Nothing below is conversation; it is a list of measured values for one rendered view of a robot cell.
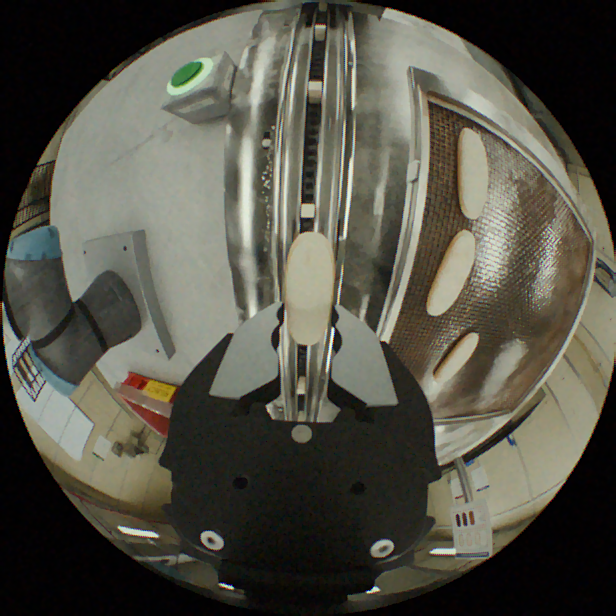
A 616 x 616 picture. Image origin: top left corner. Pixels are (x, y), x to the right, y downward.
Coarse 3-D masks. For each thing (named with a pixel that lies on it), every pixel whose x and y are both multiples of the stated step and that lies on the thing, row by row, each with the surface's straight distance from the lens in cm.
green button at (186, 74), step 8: (192, 64) 27; (200, 64) 26; (176, 72) 28; (184, 72) 27; (192, 72) 25; (200, 72) 25; (176, 80) 26; (184, 80) 25; (192, 80) 25; (176, 88) 26
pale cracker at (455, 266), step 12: (456, 240) 20; (468, 240) 21; (456, 252) 20; (468, 252) 21; (444, 264) 20; (456, 264) 20; (468, 264) 21; (444, 276) 20; (456, 276) 21; (432, 288) 21; (444, 288) 21; (456, 288) 22; (432, 300) 21; (444, 300) 21; (432, 312) 22
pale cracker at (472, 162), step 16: (464, 128) 24; (464, 144) 22; (480, 144) 24; (464, 160) 21; (480, 160) 23; (464, 176) 21; (480, 176) 22; (464, 192) 21; (480, 192) 22; (464, 208) 21; (480, 208) 22
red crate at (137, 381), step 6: (132, 372) 77; (126, 378) 77; (132, 378) 74; (138, 378) 73; (144, 378) 70; (150, 378) 69; (126, 384) 73; (132, 384) 73; (138, 384) 69; (144, 384) 69; (168, 384) 61; (174, 396) 57; (168, 402) 57
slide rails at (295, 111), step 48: (336, 48) 31; (288, 96) 25; (336, 96) 25; (288, 144) 22; (336, 144) 22; (288, 192) 20; (336, 192) 20; (288, 240) 20; (288, 336) 26; (288, 384) 35
